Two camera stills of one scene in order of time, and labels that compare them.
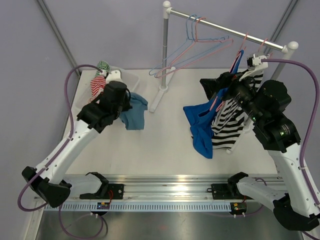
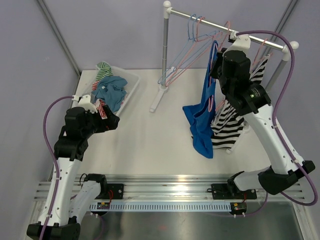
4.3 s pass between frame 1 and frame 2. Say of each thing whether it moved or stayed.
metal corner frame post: stayed
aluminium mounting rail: stayed
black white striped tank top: stayed
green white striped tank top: stayed
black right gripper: moved
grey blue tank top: moved
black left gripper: moved
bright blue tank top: moved
